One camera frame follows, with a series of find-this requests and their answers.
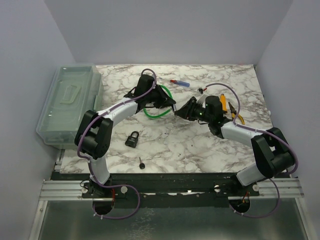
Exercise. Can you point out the black head key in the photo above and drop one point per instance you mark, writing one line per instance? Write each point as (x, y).
(141, 164)

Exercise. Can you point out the red blue screwdriver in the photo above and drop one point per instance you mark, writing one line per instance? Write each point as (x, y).
(177, 82)

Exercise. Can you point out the aluminium rail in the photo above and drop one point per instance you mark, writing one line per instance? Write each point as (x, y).
(64, 190)

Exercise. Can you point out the black padlock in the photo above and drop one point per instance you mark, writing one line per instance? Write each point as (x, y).
(132, 139)

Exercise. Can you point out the translucent plastic storage box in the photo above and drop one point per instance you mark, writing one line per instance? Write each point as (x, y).
(75, 89)

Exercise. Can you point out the yellow utility knife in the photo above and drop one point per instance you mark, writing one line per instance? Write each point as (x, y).
(224, 103)

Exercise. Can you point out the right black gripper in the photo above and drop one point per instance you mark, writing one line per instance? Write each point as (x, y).
(187, 111)

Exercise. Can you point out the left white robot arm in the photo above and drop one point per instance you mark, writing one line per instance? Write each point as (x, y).
(94, 134)

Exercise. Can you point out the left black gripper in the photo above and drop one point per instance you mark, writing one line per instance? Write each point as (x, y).
(165, 101)

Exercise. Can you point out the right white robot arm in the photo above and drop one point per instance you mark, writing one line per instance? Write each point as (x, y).
(270, 149)

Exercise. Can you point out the yellow handled pliers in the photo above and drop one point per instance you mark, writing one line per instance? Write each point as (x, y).
(234, 114)

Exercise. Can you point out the green cable lock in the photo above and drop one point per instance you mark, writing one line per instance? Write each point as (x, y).
(159, 115)

